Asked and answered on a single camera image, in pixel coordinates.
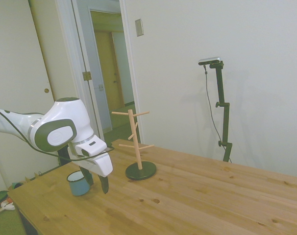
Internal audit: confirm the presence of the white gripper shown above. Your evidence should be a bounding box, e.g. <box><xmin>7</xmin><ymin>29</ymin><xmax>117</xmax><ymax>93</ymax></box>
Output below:
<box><xmin>67</xmin><ymin>144</ymin><xmax>114</xmax><ymax>195</ymax></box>

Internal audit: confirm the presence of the blue enamel mug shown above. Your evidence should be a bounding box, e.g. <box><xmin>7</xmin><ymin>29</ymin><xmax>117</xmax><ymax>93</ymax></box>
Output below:
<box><xmin>66</xmin><ymin>170</ymin><xmax>92</xmax><ymax>197</ymax></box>

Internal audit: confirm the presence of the wooden mug tree black base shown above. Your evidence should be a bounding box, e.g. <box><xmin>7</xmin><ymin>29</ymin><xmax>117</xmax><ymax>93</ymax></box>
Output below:
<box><xmin>111</xmin><ymin>109</ymin><xmax>157</xmax><ymax>181</ymax></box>

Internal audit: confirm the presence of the white plastic scoop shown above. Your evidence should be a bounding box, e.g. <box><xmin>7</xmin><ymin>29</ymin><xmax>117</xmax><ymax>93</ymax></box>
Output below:
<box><xmin>0</xmin><ymin>200</ymin><xmax>16</xmax><ymax>211</ymax></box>

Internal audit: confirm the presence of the white hinged door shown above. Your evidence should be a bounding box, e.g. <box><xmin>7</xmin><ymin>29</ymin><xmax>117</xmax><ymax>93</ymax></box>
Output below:
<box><xmin>74</xmin><ymin>0</ymin><xmax>113</xmax><ymax>135</ymax></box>

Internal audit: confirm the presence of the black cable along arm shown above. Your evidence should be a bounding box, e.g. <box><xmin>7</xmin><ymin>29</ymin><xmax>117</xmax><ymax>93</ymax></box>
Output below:
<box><xmin>0</xmin><ymin>105</ymin><xmax>116</xmax><ymax>162</ymax></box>

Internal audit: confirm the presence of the black articulated camera stand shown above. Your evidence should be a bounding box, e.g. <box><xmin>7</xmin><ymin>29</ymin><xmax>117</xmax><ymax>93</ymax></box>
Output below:
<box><xmin>209</xmin><ymin>61</ymin><xmax>233</xmax><ymax>163</ymax></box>

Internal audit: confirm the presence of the grey metal wall plate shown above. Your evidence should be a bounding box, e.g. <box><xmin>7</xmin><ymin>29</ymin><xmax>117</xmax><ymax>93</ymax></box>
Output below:
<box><xmin>134</xmin><ymin>18</ymin><xmax>144</xmax><ymax>37</ymax></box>

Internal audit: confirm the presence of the grey camera on stand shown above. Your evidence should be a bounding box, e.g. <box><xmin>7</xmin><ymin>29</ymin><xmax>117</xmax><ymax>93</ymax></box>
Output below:
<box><xmin>198</xmin><ymin>56</ymin><xmax>222</xmax><ymax>66</ymax></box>

